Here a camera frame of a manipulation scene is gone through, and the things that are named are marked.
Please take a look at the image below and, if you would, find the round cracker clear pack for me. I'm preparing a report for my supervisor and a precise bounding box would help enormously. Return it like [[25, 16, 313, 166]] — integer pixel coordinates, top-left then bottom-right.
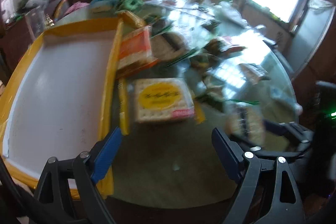
[[225, 101, 266, 147]]

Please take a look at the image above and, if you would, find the white tissue box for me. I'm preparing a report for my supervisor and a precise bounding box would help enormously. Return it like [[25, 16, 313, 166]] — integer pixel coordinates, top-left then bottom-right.
[[89, 0, 117, 13]]

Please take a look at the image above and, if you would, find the yellow-label square cracker pack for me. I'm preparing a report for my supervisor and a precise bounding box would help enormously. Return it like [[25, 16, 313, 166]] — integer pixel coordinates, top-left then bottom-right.
[[132, 78, 206, 124]]

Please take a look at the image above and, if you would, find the yellow snack bag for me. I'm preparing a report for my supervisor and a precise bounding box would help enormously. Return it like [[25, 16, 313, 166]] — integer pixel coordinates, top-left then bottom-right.
[[117, 10, 147, 29]]

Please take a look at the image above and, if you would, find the yellow-rimmed white tray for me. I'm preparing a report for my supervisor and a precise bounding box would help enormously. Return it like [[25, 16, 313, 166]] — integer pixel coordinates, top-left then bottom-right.
[[1, 18, 123, 188]]

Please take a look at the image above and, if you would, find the green cloth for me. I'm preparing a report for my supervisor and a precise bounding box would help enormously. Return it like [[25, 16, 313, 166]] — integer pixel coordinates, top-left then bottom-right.
[[116, 0, 143, 12]]

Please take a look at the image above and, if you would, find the orange cracker pack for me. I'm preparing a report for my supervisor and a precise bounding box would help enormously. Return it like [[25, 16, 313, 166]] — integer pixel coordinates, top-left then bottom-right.
[[116, 26, 158, 79]]

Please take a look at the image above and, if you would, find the clear plastic container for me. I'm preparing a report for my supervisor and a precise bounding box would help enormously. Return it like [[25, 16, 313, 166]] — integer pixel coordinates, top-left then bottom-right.
[[25, 6, 46, 40]]

